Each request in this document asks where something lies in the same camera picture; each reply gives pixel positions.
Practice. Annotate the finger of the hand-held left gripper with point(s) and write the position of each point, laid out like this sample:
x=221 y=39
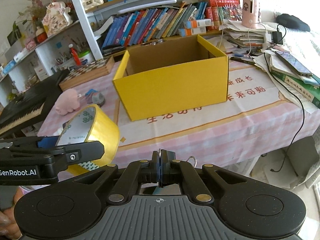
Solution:
x=46 y=142
x=85 y=152

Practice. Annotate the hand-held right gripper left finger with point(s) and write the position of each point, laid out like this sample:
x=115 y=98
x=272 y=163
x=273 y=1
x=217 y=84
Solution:
x=156 y=167

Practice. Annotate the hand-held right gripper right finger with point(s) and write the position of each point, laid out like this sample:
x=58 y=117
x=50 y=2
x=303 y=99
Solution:
x=165 y=167

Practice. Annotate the yellow tape roll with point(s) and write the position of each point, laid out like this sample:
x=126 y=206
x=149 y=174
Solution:
x=105 y=132

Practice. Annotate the pink plush toy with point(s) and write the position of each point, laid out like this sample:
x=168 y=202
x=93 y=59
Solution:
x=66 y=102

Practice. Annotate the yellow cardboard box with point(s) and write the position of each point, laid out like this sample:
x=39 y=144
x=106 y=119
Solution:
x=170 y=90

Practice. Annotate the person's left hand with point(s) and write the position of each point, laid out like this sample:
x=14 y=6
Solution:
x=5 y=223

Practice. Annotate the black keyboard piano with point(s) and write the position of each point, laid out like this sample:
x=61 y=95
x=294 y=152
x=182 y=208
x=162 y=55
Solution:
x=27 y=102

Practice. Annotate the small grey blue toy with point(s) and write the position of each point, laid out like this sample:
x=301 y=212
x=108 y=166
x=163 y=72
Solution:
x=93 y=97

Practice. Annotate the white box red label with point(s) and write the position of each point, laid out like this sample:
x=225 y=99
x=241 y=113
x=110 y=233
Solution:
x=40 y=73

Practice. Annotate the wooden chessboard box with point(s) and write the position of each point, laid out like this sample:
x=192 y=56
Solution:
x=87 y=71

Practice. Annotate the white pen holder with pens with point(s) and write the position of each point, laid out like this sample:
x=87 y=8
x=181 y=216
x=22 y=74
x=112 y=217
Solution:
x=65 y=60

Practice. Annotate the blue wipes pack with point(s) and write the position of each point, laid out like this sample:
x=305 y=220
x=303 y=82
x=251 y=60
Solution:
x=8 y=66

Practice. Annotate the white jar green lid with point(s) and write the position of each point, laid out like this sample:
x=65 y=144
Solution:
x=86 y=58

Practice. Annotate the red round doll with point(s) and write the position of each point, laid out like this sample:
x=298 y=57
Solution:
x=41 y=36

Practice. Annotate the black stapler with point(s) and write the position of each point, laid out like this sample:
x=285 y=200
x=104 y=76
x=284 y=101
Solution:
x=113 y=48

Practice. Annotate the floral ceramic ornament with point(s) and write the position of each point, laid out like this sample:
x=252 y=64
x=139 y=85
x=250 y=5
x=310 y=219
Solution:
x=56 y=17

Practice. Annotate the white bookshelf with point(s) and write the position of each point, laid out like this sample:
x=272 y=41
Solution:
x=82 y=17

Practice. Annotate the black marker pen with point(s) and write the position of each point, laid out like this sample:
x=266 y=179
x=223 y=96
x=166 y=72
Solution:
x=242 y=60

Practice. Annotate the dried flower bunch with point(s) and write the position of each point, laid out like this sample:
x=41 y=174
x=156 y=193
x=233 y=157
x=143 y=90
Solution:
x=35 y=10

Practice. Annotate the orange white small box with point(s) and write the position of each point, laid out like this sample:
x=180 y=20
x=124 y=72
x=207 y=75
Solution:
x=192 y=32
x=197 y=23

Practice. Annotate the long row of colourful books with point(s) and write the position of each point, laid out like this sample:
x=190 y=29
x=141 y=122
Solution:
x=150 y=22

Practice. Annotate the thick green book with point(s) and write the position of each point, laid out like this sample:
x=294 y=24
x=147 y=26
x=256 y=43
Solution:
x=297 y=90

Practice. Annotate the stack of papers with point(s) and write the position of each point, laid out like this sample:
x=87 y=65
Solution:
x=245 y=36

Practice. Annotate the smartphone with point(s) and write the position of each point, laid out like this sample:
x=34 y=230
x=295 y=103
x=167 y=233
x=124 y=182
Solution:
x=293 y=63

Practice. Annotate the colourful stick bundle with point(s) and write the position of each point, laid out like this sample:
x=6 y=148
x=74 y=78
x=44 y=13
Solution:
x=232 y=12

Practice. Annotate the black charger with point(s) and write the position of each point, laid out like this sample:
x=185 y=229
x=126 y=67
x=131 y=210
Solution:
x=277 y=38

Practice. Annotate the pink cylinder gadget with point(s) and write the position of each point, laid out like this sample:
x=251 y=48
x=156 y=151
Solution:
x=250 y=12

